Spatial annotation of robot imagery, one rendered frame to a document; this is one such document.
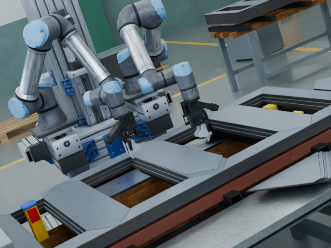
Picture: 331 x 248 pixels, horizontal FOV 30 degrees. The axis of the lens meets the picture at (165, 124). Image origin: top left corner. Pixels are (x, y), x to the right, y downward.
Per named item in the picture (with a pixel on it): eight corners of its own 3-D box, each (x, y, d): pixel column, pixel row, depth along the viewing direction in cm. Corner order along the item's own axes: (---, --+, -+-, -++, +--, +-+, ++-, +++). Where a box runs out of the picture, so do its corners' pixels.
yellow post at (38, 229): (52, 245, 264) (36, 205, 259) (42, 250, 262) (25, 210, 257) (49, 241, 268) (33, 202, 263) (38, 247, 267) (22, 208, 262)
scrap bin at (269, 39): (285, 48, 812) (274, 6, 797) (263, 59, 789) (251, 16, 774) (251, 51, 861) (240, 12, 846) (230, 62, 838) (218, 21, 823)
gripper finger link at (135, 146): (145, 155, 282) (138, 137, 280) (133, 160, 280) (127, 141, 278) (142, 154, 285) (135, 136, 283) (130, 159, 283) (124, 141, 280)
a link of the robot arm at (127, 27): (106, 7, 287) (142, 86, 263) (128, -1, 289) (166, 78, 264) (110, 22, 297) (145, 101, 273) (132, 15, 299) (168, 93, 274)
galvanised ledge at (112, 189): (280, 117, 339) (279, 111, 338) (68, 224, 289) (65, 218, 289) (259, 113, 357) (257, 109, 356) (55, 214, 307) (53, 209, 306)
